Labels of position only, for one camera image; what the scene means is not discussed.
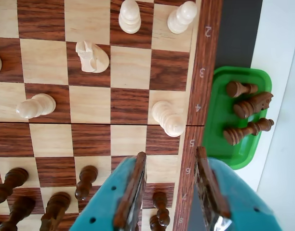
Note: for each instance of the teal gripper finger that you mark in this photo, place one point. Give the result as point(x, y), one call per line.
point(104, 204)
point(241, 207)

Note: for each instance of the light wooden queen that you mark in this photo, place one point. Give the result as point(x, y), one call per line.
point(168, 118)

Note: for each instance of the tall dark wooden chess piece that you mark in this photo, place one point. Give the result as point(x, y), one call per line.
point(17, 211)

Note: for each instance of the dark wooden pawn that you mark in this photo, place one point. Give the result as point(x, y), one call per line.
point(12, 180)
point(236, 88)
point(86, 183)
point(160, 204)
point(56, 211)

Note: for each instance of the wooden chessboard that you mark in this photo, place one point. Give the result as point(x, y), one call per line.
point(89, 139)

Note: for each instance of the dark wooden bishop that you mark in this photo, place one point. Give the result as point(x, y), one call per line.
point(244, 132)

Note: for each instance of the green plastic tray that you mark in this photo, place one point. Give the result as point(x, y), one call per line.
point(215, 115)

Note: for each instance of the dark wooden knight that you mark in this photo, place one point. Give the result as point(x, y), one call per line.
point(251, 106)

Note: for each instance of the light wooden knight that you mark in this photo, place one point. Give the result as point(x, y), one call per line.
point(89, 57)

